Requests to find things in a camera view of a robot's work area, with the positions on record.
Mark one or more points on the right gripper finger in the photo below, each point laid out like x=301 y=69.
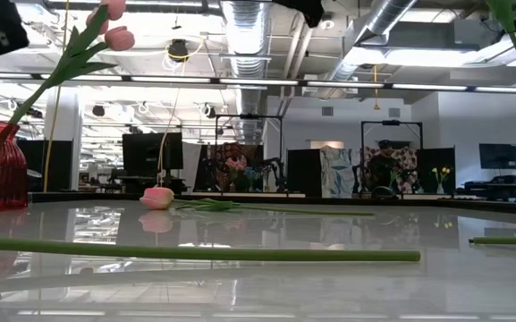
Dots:
x=309 y=9

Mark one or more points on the red artificial tulip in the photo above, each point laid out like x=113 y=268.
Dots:
x=505 y=13

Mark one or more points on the long green foreground stem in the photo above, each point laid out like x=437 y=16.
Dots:
x=195 y=253

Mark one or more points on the background black robot arm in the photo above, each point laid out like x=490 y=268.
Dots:
x=277 y=172

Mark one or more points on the yellow tulips in small vase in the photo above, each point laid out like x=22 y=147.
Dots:
x=441 y=176

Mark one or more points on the round ceiling fixture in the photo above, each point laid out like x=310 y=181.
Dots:
x=327 y=22

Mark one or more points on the long ceiling light strip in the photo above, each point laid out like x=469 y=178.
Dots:
x=257 y=82

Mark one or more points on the black partition panel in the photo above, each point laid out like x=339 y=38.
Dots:
x=58 y=165
x=427 y=161
x=304 y=172

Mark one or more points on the white blue-leaf curtain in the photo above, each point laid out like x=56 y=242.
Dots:
x=333 y=174

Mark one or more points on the pink background flower bouquet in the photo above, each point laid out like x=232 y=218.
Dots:
x=236 y=163

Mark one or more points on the person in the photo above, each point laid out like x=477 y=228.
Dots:
x=383 y=167

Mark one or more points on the floral patterned curtain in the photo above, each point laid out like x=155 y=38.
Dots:
x=407 y=161

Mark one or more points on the black computer monitor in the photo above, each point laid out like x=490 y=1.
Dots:
x=150 y=152

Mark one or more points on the small black ceiling lamp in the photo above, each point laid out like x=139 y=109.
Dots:
x=98 y=110

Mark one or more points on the background desk with printer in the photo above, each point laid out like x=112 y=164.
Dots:
x=485 y=188

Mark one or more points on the wide silver ceiling duct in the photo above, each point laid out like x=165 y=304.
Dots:
x=246 y=36

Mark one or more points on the black ceiling dome camera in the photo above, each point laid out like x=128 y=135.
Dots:
x=178 y=49

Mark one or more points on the dark wall screen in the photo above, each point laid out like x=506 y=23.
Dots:
x=498 y=156

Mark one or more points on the black aluminium table frame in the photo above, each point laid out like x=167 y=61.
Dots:
x=83 y=197

